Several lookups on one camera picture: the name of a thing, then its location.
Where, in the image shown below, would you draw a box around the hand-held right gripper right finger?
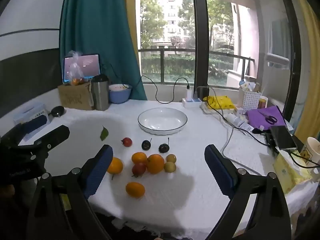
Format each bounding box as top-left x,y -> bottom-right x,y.
204,144 -> 293,240

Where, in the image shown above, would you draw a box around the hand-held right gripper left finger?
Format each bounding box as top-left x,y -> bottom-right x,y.
26,144 -> 114,240

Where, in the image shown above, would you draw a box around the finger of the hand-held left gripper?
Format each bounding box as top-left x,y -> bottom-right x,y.
18,124 -> 71,161
5,117 -> 48,143

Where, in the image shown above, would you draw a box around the orange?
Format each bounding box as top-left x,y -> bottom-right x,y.
146,154 -> 165,175
125,182 -> 146,198
107,157 -> 124,175
131,152 -> 148,165

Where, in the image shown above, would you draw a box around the white plate with dark rim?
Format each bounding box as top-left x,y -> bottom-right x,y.
137,107 -> 188,136

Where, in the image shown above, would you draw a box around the light blue carton box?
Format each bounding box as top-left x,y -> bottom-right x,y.
13,102 -> 50,140

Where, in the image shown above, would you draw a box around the black round puck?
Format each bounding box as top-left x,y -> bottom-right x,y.
51,106 -> 65,117

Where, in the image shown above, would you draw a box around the brown cardboard box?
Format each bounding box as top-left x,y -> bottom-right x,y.
58,81 -> 94,111

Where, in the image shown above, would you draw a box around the white tablecloth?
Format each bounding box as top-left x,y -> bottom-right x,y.
17,99 -> 320,233

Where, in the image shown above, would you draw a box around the white tube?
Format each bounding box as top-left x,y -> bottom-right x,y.
226,113 -> 253,133

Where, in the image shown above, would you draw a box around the steel thermos flask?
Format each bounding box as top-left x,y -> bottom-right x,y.
90,74 -> 110,111

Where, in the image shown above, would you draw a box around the purple cloth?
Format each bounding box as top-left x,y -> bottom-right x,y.
246,106 -> 287,131

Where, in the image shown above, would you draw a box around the clear plastic bag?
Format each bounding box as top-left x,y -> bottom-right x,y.
67,50 -> 85,86

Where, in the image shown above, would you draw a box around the yellow plastic bag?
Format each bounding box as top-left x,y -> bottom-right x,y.
203,95 -> 237,110

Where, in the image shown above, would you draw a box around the yellow tissue pack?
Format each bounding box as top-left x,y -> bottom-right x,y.
272,150 -> 313,195

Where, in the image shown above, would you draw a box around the black phone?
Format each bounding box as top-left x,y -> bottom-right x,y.
269,125 -> 297,151

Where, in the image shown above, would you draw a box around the black scissors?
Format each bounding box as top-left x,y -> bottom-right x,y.
260,112 -> 278,125

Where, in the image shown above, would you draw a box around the blue bowl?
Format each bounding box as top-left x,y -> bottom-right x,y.
108,84 -> 132,104

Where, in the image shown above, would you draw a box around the laptop screen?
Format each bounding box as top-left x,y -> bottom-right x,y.
62,53 -> 101,84

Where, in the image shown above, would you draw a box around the white power strip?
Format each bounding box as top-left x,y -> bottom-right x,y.
182,97 -> 203,108

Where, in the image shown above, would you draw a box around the white bowl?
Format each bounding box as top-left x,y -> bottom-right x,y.
109,84 -> 130,92

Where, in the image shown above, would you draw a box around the white perforated basket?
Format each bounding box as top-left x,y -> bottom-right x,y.
238,81 -> 262,107

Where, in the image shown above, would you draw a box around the black charger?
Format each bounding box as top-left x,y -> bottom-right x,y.
196,86 -> 212,100

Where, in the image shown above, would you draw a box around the white cartoon mug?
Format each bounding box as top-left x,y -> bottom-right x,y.
299,137 -> 320,180

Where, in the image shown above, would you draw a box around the teal curtain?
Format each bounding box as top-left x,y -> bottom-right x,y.
59,0 -> 148,101

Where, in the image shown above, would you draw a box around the black balcony railing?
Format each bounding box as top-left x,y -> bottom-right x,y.
139,49 -> 255,83

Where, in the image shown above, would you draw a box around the yellow curtain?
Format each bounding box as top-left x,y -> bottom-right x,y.
292,0 -> 320,140
122,0 -> 140,63

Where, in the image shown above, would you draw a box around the grey cable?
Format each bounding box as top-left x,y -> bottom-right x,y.
221,125 -> 263,175

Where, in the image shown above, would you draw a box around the black charger cable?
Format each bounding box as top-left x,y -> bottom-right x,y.
200,86 -> 275,145

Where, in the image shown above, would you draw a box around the black laptop cable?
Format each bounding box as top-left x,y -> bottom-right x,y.
100,62 -> 191,105

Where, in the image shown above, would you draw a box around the black window frame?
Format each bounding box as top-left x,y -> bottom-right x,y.
191,0 -> 209,88

